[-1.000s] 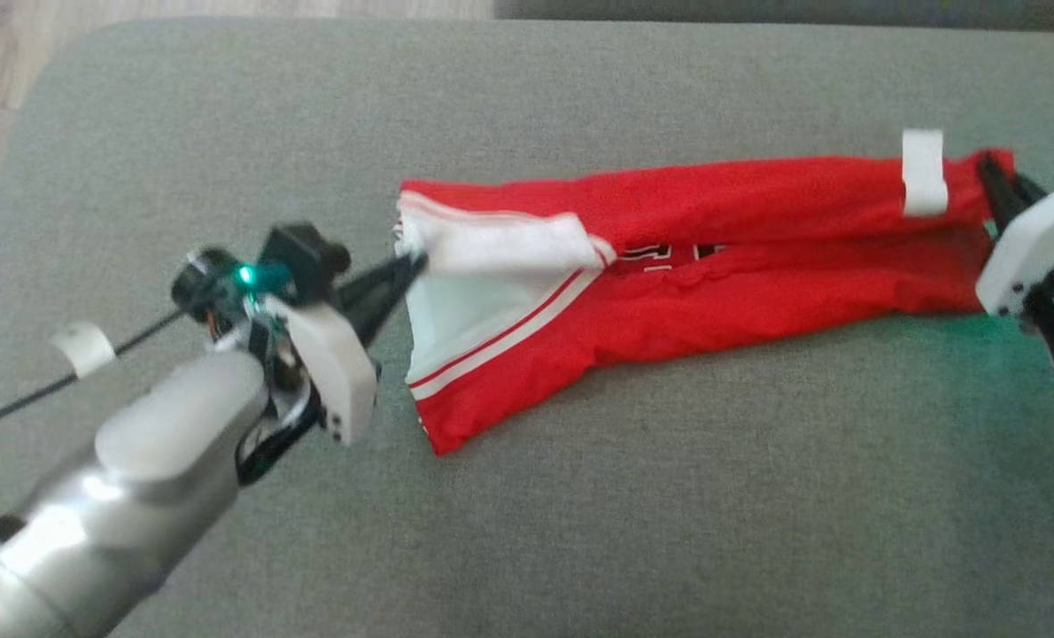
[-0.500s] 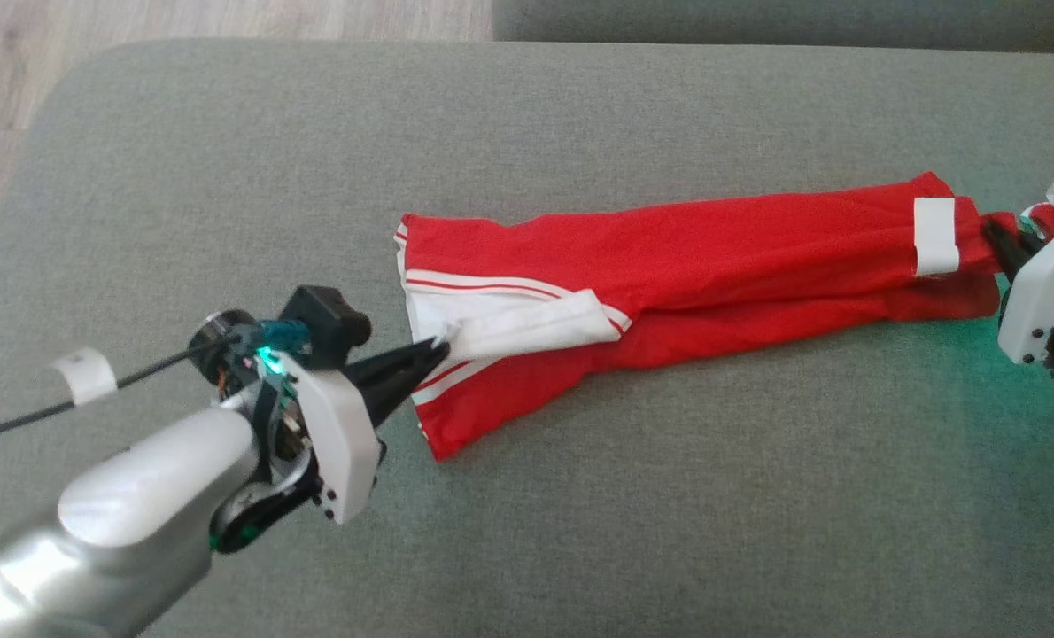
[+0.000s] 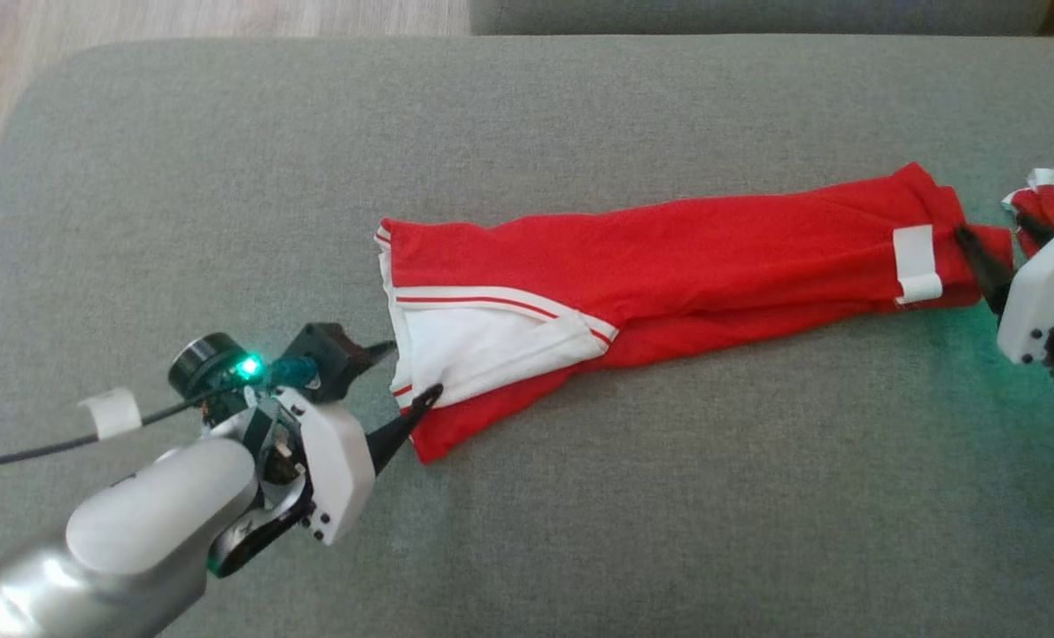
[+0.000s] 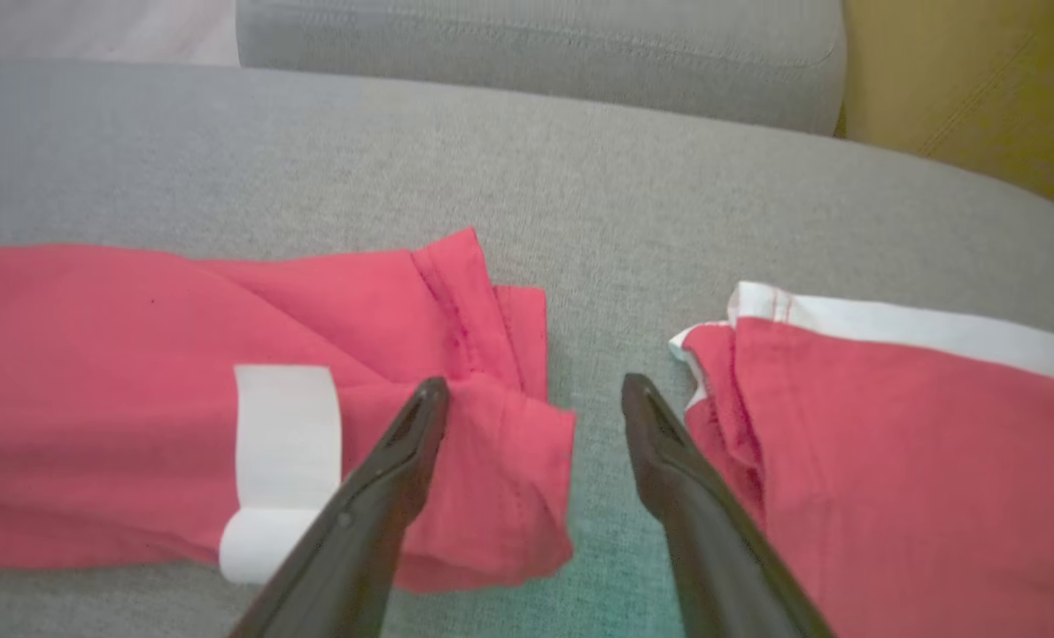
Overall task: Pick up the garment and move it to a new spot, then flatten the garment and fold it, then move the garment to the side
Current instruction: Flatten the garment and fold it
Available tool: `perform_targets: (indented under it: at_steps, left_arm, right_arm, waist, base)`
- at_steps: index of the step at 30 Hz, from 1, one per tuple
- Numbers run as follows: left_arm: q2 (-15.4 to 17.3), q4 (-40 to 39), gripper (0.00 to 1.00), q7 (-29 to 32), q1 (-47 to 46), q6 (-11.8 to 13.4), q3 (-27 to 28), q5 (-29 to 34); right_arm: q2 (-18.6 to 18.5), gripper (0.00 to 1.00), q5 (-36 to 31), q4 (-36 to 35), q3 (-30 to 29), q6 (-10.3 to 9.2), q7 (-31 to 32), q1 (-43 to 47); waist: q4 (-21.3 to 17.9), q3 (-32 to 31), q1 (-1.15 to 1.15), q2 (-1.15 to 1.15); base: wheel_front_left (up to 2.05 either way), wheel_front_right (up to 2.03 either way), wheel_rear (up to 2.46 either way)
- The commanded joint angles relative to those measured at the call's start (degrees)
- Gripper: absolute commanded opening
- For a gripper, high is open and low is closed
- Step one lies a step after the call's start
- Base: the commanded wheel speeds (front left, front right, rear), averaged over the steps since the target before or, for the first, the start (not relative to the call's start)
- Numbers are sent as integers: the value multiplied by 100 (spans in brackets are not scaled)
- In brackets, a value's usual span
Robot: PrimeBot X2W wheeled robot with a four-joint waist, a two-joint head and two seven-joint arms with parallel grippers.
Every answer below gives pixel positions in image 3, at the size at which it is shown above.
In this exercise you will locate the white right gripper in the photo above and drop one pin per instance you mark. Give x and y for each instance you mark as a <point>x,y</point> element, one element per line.
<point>1045,292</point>

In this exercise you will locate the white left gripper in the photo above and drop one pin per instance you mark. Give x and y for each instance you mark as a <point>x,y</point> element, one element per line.
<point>341,470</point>

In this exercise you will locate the red white basketball jersey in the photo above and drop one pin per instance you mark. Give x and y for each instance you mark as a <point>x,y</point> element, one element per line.
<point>713,257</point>

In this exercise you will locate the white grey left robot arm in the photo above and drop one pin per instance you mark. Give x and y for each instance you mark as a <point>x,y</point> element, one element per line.
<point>155,505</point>

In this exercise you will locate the large grey sofa cushion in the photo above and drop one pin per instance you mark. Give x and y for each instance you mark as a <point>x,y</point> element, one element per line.
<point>580,532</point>

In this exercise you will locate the grey sofa seat cushion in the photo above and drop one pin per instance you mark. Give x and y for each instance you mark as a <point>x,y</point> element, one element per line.
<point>757,13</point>

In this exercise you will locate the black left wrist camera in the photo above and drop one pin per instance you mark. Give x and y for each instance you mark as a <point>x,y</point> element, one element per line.
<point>323,354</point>

